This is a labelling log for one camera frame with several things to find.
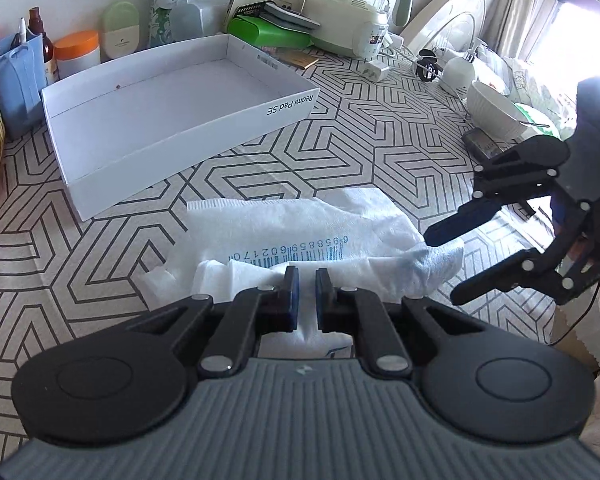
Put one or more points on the orange lid jar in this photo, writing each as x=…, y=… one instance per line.
x=77, y=55

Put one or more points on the white green spray bottle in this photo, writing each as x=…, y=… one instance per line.
x=162, y=10

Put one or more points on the blue fabric bag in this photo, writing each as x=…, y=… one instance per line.
x=17, y=90

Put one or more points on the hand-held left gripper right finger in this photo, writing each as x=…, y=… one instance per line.
x=321, y=300

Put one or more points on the lime green case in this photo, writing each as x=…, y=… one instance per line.
x=265, y=35

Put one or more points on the pale green container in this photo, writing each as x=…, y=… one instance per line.
x=121, y=30

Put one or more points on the white cardboard box lid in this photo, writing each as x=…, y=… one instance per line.
x=170, y=100

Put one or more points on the grey flat device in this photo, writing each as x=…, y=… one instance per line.
x=292, y=15

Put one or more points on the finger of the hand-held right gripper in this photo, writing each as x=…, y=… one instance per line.
x=500, y=275
x=460, y=220

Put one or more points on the brown spray bottle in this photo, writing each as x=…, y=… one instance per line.
x=42, y=45

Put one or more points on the black remote control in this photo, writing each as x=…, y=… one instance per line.
x=485, y=144

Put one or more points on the clear plastic jug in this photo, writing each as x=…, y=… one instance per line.
x=200, y=15

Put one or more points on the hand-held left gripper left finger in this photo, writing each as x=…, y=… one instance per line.
x=293, y=300

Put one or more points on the white ribbed bowl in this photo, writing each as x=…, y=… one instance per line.
x=497, y=110

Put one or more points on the white kitchen appliance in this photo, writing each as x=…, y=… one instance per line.
x=345, y=25

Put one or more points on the white shopping bag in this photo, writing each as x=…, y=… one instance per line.
x=355, y=230

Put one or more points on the white charger plug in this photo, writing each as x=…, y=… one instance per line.
x=376, y=69

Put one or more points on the curtain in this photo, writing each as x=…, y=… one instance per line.
x=527, y=0

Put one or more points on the white fan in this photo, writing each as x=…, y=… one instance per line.
x=445, y=15

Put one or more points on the white soap pump bottle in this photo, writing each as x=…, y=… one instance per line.
x=457, y=72

